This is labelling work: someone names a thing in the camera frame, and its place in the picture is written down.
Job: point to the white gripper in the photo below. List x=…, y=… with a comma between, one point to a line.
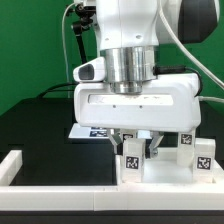
x=168, y=103

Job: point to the white sheet with tag markers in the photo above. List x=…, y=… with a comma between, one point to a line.
x=80, y=132

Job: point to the white U-shaped obstacle fence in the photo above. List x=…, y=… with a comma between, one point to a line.
x=101, y=198

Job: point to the white square table top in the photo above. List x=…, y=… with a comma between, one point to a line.
x=164, y=170

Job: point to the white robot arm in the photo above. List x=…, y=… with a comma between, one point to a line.
x=123, y=89

